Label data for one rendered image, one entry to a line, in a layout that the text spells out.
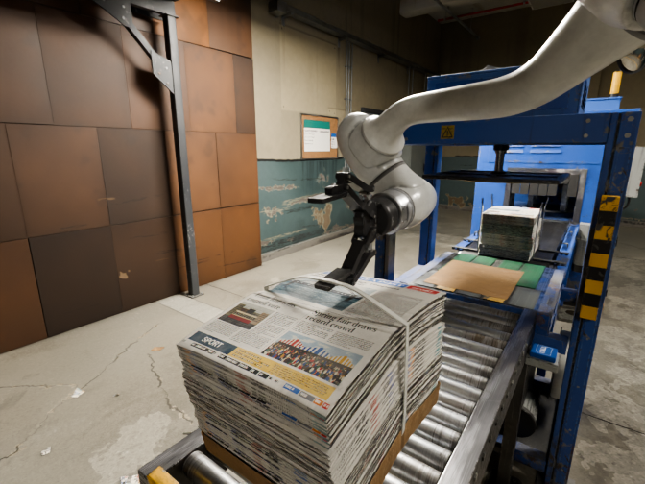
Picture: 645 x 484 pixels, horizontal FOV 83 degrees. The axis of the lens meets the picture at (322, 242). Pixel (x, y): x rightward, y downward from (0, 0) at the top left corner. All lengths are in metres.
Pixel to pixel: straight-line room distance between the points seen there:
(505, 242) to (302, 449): 2.08
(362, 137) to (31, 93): 2.89
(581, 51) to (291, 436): 0.59
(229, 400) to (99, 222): 3.09
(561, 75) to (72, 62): 3.32
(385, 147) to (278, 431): 0.57
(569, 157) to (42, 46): 4.22
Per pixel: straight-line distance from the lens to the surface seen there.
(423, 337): 0.66
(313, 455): 0.50
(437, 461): 0.94
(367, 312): 0.60
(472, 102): 0.67
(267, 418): 0.52
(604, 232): 1.59
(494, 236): 2.44
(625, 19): 0.41
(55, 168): 3.43
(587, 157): 3.92
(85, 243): 3.55
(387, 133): 0.80
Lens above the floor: 1.43
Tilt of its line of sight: 14 degrees down
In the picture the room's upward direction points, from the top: straight up
